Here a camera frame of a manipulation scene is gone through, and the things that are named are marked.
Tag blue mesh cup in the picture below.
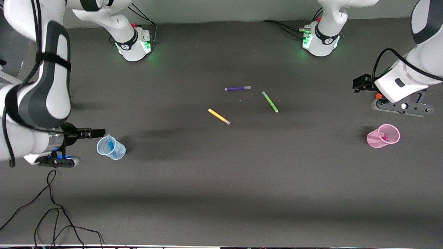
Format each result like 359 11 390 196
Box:
97 136 126 160

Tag pink mesh cup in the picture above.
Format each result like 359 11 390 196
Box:
367 124 400 149

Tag green marker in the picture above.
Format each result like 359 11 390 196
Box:
262 91 279 113

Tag yellow marker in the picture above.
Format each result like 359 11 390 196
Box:
208 109 231 125

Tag dark grey table mat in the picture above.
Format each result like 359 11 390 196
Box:
0 16 443 247

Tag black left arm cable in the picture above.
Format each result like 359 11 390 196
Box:
372 48 443 83

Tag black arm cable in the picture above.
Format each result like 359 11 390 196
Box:
372 48 443 83
2 0 18 168

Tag thin black loose cable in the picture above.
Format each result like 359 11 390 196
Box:
0 169 104 248

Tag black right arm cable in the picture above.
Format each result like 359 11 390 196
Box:
2 0 18 168

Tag black left base cables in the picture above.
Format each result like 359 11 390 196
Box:
261 19 309 38

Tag black base cables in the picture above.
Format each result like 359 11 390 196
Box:
128 5 158 44
261 19 309 38

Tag black right base cables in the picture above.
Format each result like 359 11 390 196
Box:
128 5 158 44

